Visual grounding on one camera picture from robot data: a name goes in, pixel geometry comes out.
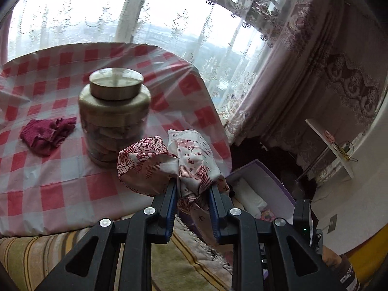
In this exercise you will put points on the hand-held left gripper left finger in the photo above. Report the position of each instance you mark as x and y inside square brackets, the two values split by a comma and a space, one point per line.
[171, 209]

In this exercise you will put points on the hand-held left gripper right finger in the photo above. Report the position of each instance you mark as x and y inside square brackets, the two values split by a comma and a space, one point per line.
[213, 215]

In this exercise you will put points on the pink patterned pouch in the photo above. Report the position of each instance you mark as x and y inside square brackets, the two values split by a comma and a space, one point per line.
[268, 215]

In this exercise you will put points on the purple cardboard box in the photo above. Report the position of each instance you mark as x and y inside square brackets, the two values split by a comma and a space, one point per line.
[272, 178]

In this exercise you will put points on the white cloth with red print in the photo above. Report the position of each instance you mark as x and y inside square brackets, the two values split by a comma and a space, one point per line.
[142, 163]

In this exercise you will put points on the person's right forearm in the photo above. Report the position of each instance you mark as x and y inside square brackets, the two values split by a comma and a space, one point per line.
[333, 257]

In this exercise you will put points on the small white side shelf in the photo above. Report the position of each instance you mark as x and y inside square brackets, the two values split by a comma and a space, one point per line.
[327, 145]

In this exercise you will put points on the small pink item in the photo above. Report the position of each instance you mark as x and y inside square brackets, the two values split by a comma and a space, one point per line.
[329, 135]

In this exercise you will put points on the red white checked tablecloth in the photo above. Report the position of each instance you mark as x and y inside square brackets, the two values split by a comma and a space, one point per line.
[60, 188]

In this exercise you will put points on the glass jar with metal lid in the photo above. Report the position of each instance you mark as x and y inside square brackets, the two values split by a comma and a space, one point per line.
[112, 112]

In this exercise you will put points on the mauve patterned curtain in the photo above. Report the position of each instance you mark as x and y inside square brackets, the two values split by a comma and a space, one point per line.
[303, 81]

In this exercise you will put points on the magenta knitted cloth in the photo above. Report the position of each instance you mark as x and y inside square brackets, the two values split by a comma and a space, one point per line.
[42, 135]

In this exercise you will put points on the sheer embroidered lace curtain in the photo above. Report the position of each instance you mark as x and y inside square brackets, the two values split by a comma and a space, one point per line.
[182, 21]

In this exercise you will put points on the wall socket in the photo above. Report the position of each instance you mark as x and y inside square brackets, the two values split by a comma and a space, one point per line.
[332, 222]

